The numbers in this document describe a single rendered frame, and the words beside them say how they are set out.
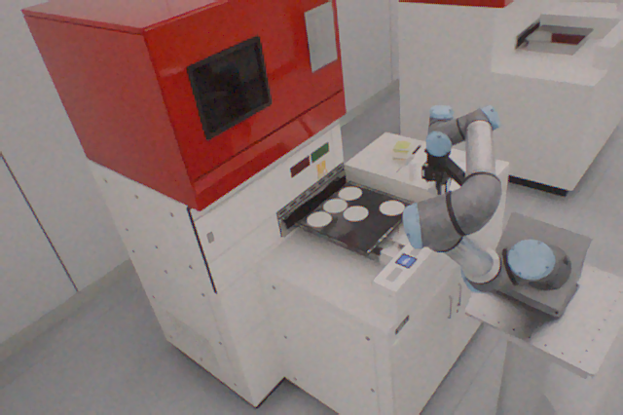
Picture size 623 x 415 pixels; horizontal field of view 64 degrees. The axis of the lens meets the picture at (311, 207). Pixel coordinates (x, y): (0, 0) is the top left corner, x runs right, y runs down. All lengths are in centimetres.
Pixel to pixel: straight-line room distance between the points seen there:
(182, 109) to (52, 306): 213
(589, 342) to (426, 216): 74
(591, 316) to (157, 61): 153
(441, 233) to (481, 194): 13
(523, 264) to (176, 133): 109
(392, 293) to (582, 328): 59
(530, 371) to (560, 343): 35
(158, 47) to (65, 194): 185
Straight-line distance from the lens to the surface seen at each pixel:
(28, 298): 334
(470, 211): 123
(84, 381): 306
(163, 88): 148
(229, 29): 161
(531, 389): 216
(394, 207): 209
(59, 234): 325
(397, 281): 167
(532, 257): 159
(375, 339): 178
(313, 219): 206
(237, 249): 192
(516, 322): 178
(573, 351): 174
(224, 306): 200
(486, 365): 268
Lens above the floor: 213
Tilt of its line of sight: 35 degrees down
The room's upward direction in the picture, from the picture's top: 9 degrees counter-clockwise
